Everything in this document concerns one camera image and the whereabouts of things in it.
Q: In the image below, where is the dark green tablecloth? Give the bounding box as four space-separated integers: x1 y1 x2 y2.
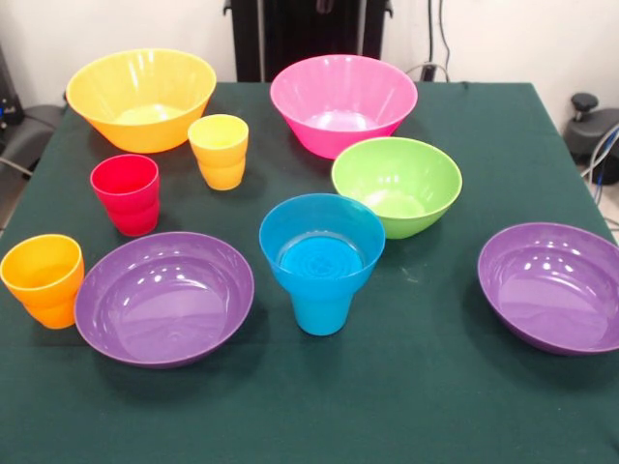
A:
0 80 619 464

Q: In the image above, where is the small blue plastic bowl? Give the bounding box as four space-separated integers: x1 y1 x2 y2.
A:
258 192 387 298

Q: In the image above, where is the light blue cable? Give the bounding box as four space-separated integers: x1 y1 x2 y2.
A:
579 123 619 183

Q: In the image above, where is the green plastic bowl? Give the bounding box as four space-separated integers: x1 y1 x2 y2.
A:
331 136 464 241

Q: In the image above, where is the large orange plastic bowl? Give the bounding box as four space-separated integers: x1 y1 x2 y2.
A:
65 47 218 155

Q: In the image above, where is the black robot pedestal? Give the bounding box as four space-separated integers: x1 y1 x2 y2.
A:
222 0 394 83

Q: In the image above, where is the shallow purple plastic bowl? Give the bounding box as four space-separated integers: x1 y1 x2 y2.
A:
477 221 619 358
74 231 256 370

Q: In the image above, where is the red plastic cup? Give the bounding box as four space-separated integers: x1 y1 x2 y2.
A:
89 154 162 238

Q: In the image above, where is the black equipment box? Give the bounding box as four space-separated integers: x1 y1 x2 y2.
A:
0 45 25 128

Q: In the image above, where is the blue plastic cup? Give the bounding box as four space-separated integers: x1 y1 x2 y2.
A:
288 285 358 337

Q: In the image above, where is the yellow orange plastic cup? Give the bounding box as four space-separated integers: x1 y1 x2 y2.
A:
187 113 251 191

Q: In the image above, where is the large pink plastic bowl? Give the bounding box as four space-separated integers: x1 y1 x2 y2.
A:
269 53 419 160

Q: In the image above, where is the black stand with knob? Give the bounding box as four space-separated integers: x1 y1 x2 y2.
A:
563 93 619 165

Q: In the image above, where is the black grey chair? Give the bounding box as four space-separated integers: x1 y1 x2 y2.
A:
0 103 67 176

